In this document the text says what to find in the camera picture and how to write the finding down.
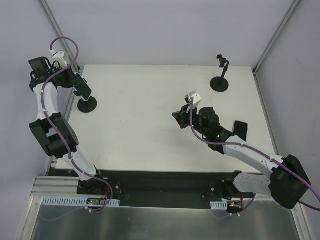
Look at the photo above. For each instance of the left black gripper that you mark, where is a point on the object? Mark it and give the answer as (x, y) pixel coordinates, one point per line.
(75, 81)

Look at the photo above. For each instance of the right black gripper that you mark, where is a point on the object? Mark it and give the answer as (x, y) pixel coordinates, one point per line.
(182, 119)

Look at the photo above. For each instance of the blue case smartphone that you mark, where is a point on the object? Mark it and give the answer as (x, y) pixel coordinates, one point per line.
(86, 92)

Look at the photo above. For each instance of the black phone stand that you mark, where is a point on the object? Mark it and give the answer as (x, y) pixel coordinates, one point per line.
(219, 83)
(87, 106)

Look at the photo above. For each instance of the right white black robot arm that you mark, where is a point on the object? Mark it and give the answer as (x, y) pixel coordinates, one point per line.
(282, 178)

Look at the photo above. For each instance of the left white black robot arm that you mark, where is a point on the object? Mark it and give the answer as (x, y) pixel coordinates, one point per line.
(52, 131)

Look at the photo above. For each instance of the black clear case smartphone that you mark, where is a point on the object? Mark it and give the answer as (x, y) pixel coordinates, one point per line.
(240, 129)

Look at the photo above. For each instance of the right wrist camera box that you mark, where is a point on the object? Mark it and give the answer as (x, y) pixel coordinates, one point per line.
(192, 99)

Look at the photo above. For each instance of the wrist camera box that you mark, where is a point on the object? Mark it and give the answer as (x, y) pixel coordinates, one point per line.
(60, 56)
(192, 99)

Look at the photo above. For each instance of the left aluminium frame post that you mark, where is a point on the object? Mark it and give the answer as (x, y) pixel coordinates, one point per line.
(48, 13)

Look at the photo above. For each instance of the aluminium frame post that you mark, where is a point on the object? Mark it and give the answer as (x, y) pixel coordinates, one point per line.
(277, 34)
(48, 13)

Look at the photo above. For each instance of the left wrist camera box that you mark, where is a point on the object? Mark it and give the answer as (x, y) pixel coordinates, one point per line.
(60, 56)

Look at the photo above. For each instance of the right white cable duct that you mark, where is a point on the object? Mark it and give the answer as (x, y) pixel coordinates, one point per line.
(219, 205)

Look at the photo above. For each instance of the white cable duct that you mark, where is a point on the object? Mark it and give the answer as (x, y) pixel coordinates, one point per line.
(219, 205)
(70, 201)

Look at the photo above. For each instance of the left white cable duct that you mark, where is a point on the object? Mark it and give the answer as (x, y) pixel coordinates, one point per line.
(70, 201)

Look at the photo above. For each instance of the right aluminium frame post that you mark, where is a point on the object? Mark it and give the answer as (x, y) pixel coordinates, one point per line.
(277, 34)

